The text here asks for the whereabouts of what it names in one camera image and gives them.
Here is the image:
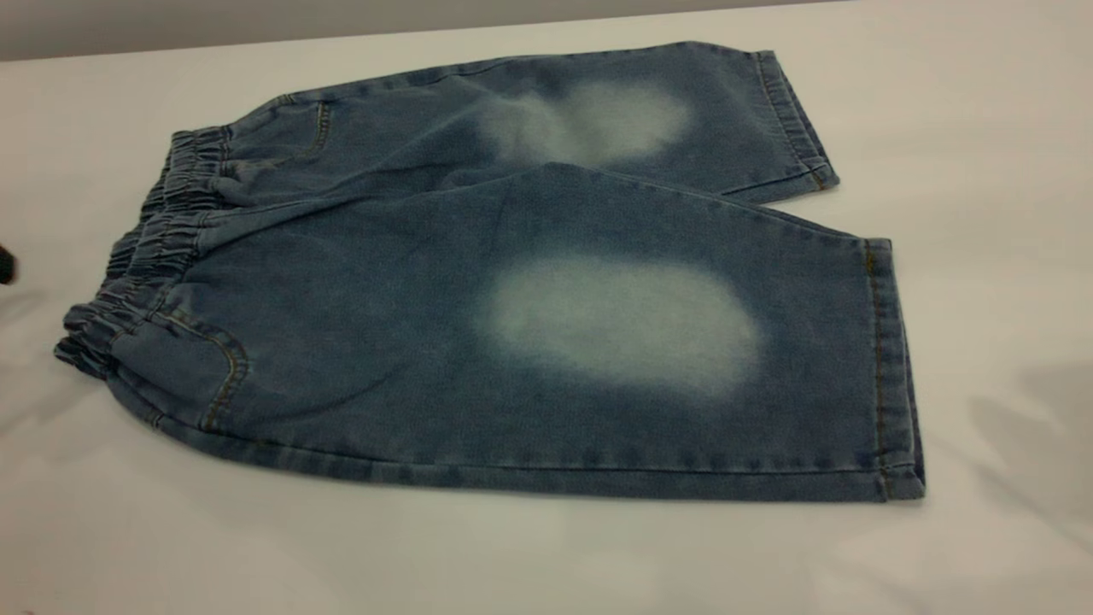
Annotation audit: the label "blue denim pants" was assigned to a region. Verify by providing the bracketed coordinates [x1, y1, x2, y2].
[54, 41, 927, 503]

